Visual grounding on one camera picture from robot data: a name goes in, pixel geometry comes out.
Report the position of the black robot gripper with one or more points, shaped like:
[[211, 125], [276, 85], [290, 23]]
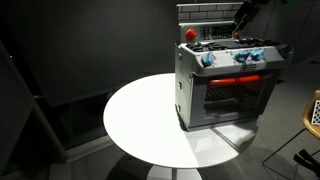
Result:
[[247, 11]]

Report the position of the grey toy stove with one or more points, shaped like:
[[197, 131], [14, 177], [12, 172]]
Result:
[[201, 106]]

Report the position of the blue far right knob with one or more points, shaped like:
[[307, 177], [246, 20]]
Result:
[[286, 51]]

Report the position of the blue far left knob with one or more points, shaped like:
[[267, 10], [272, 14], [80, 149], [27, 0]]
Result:
[[207, 59]]

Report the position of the blue knob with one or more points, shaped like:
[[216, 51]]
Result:
[[207, 59], [286, 51], [241, 56], [257, 54]]

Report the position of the white round table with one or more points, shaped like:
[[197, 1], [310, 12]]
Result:
[[141, 119]]

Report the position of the black object bottom right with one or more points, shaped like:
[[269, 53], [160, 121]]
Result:
[[306, 160]]

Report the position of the red round stove knob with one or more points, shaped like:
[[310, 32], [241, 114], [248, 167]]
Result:
[[190, 34]]

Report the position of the red oven door handle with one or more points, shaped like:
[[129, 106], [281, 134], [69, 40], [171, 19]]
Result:
[[238, 80]]

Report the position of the red lower right button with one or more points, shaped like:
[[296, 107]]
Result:
[[237, 34]]

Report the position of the checkerboard calibration card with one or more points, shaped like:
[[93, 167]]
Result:
[[316, 114]]

